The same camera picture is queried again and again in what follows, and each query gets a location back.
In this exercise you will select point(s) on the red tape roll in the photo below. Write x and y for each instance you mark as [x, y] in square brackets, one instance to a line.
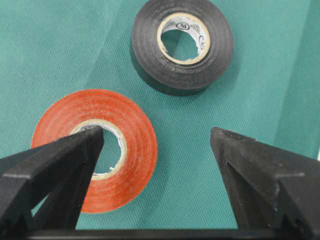
[135, 134]

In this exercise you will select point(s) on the black tape roll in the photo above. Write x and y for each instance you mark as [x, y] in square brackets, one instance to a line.
[210, 31]

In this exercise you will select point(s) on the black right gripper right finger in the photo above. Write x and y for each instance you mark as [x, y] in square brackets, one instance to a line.
[267, 186]

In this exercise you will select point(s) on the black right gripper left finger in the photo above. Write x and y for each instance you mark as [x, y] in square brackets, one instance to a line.
[46, 187]

